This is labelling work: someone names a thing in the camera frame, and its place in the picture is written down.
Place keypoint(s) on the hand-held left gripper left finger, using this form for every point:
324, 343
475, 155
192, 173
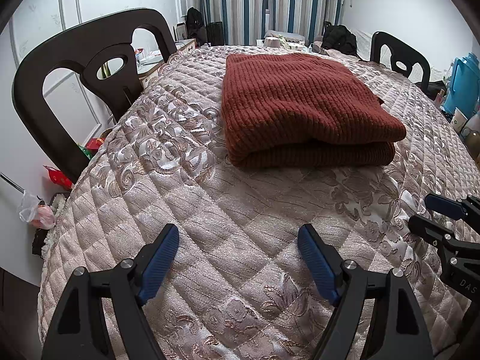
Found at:
161, 262

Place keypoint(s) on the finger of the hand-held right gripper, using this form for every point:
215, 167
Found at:
427, 228
446, 207

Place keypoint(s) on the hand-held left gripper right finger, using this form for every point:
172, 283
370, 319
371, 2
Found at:
315, 262

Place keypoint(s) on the rust red knit sweater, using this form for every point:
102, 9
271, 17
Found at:
300, 108

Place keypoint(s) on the quilted floral blanket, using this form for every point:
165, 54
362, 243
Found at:
225, 232

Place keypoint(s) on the white mug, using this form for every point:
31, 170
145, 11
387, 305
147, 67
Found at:
459, 120

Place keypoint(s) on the blue thermos jug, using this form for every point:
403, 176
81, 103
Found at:
465, 82

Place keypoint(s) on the red snack packet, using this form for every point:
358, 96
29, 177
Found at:
58, 177

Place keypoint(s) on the clear plastic bag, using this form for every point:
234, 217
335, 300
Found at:
37, 212

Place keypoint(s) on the red green packet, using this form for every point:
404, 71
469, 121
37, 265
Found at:
92, 148

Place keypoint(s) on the dark wooden chair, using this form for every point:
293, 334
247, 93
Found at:
382, 45
75, 45

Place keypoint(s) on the white covered sofa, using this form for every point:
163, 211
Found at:
363, 43

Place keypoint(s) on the black jacket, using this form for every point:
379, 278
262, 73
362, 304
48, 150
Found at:
339, 39

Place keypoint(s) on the green plant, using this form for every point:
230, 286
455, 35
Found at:
103, 71

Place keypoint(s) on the white cabinet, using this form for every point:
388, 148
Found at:
183, 47

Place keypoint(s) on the tissue packet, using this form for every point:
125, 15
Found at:
296, 44

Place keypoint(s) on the black heater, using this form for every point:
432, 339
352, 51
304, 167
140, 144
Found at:
215, 33

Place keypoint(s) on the black backpack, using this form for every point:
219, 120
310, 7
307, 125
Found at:
195, 24

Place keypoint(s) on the striped curtains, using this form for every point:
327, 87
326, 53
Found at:
243, 3

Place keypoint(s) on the picture frame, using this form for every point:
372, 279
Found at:
181, 32

